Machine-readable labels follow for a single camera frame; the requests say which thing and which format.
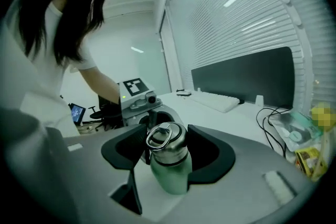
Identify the yellow plush toy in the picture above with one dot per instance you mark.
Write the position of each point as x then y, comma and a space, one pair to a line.
324, 116

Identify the green metal bottle body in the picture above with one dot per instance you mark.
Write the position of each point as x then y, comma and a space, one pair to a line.
170, 178

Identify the tablet with lit screen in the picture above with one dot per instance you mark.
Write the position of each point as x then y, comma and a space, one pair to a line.
77, 114

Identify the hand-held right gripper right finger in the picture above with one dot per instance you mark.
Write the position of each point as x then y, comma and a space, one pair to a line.
236, 178

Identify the person's left forearm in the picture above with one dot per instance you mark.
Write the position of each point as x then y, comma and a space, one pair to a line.
102, 84

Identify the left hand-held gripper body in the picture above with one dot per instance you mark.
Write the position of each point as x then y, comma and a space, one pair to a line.
136, 102

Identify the yellow snack packet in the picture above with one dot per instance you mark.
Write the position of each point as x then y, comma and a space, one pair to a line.
309, 157

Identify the white window blinds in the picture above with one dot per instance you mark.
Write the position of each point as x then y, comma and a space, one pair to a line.
236, 21

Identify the person in white shirt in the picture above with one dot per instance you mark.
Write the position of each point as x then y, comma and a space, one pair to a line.
52, 91

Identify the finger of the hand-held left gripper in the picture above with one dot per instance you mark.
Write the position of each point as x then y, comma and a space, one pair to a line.
150, 120
172, 116

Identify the silver metal bottle cap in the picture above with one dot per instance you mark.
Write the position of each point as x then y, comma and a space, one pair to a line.
170, 149

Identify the black office chair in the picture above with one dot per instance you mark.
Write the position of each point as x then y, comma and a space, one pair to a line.
105, 112

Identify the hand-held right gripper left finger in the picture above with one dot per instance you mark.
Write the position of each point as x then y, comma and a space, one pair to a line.
92, 165

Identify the white keyboard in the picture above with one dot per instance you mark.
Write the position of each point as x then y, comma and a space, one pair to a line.
215, 101

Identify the black monitor at desk back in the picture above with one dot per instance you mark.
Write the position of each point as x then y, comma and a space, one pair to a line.
249, 78

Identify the clear plastic bag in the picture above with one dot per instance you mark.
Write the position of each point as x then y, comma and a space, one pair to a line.
294, 131

